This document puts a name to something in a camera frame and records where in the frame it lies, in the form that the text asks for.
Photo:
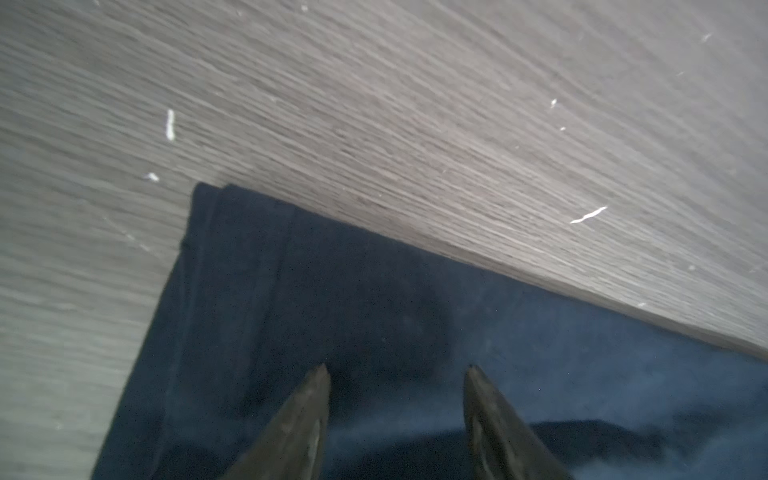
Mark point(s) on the dark navy tank top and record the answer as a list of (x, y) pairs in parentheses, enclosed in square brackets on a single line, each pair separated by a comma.
[(263, 291)]

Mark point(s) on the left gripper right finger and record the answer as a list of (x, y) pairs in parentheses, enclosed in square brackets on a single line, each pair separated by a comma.
[(501, 445)]

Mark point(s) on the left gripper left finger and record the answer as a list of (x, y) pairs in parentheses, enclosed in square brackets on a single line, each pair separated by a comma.
[(291, 446)]

